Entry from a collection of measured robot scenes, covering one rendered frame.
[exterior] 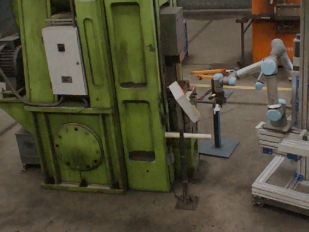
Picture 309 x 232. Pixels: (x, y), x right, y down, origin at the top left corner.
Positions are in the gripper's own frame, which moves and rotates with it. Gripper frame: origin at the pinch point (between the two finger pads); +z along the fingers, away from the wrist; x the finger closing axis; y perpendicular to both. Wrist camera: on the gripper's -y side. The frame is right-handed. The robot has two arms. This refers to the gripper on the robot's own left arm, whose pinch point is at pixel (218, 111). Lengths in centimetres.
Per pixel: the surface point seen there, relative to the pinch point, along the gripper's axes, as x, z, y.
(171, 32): 14, -65, -53
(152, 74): -16, -33, -57
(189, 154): 18, 65, -46
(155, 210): -45, 94, -48
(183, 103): -32.6, -18.1, -14.3
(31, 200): -89, 94, -173
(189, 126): 18, 32, -44
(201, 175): 28, 93, -39
